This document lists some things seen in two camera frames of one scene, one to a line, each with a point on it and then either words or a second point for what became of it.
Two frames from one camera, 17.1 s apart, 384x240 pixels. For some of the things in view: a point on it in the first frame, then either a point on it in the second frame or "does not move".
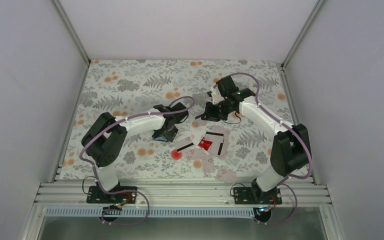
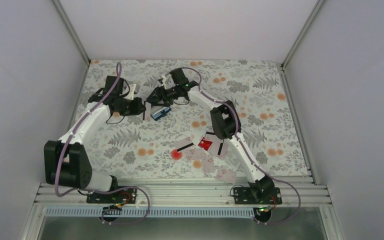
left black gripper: [170, 135] → [136, 110]
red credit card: [205, 144] does not move
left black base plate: [95, 195] does not move
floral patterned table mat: [240, 147] does not move
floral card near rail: [227, 176] does not move
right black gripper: [209, 114] → [159, 90]
